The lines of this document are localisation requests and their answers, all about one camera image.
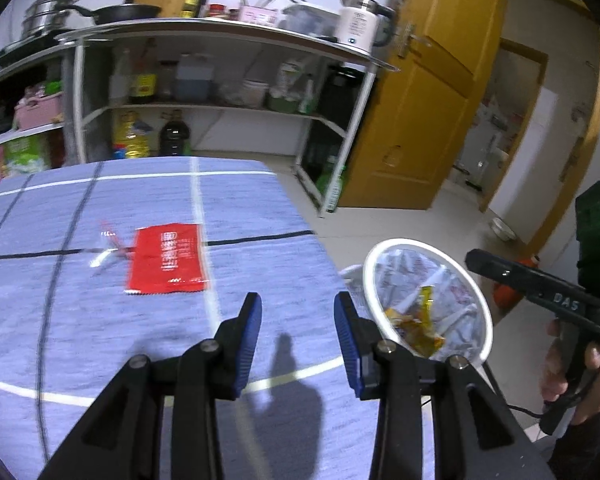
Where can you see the white plastic tub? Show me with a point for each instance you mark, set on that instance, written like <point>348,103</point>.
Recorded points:
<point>254,94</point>

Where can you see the yellow cooking oil bottle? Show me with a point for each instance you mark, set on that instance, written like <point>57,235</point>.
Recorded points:
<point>130,137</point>

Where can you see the orange plastic object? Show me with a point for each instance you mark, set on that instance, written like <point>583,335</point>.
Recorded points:
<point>507,295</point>

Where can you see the pink chopstick holder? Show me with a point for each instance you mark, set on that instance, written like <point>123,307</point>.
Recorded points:
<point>257,16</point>

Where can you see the grey plastic jug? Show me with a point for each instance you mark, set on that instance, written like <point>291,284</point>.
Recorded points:
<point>194,80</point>

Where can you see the clear plastic container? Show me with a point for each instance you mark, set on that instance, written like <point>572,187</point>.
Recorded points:
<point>307,22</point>

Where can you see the white electric kettle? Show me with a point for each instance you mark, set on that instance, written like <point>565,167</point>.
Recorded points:
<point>360,25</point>

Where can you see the white washing machine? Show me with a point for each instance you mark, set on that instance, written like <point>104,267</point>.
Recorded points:
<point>487,145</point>

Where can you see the black tall appliance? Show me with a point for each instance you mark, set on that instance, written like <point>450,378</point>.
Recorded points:
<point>332,110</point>

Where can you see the small seasoning jar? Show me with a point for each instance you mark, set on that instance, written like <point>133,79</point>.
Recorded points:
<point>233,14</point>

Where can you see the clear plastic bag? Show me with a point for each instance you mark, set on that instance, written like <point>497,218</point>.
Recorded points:
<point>286,87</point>

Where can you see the white plastic bottle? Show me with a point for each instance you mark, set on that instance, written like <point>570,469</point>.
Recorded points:
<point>119,82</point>

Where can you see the yellow snack packet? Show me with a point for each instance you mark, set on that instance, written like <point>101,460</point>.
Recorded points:
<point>415,332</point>

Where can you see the red packet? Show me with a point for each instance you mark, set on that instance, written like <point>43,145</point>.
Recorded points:
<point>167,260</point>

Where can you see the brown glass jar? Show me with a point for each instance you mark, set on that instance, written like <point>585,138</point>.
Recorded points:
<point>166,82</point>

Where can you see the pink plastic basket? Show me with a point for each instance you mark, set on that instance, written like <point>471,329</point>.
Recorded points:
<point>40,112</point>

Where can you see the soy sauce bottle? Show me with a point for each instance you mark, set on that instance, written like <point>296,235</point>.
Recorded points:
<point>142,82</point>

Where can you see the red lid jar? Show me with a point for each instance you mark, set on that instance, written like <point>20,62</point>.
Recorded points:
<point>217,11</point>

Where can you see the blue checked tablecloth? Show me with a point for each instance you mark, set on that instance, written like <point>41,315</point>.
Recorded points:
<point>130,325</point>

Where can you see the dark sauce bottle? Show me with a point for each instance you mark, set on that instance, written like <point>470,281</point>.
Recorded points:
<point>203,2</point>

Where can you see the brown wrapper strip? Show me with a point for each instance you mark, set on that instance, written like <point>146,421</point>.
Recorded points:
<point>426,302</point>

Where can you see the green spray bottle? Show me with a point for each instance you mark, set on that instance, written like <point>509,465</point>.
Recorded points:
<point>307,97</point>

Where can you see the yellow wooden door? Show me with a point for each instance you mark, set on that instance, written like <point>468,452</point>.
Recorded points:
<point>420,125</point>

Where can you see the white bin with liner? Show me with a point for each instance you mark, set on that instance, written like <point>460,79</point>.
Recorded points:
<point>405,270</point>

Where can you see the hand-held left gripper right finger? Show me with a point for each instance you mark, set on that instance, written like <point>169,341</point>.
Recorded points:
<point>347,345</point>

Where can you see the black induction cooker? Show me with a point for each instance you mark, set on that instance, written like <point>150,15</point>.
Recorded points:
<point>25,47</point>

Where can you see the large dark bottle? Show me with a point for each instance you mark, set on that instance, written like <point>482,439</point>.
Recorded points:
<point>175,137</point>

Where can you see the black frying pan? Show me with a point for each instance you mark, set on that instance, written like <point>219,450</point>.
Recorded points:
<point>127,12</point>

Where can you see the metal bowl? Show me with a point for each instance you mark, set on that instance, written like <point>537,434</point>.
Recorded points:
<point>503,230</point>

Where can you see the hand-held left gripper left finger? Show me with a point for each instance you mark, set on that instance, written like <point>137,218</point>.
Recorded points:
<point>247,345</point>

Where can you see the green printed box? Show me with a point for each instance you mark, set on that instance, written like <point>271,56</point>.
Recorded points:
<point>26,155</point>

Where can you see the clear red wrapper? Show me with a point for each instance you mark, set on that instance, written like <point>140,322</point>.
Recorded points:
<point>112,247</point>

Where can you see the steel steamer pot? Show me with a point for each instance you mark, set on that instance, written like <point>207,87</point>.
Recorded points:
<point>50,15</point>

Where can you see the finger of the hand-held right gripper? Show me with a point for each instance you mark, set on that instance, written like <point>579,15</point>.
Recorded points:
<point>500,272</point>

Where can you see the metal kitchen shelf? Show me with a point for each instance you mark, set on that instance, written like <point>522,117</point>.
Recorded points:
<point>230,32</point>

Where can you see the green drink bottle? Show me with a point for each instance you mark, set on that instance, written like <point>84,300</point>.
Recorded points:
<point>334,187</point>

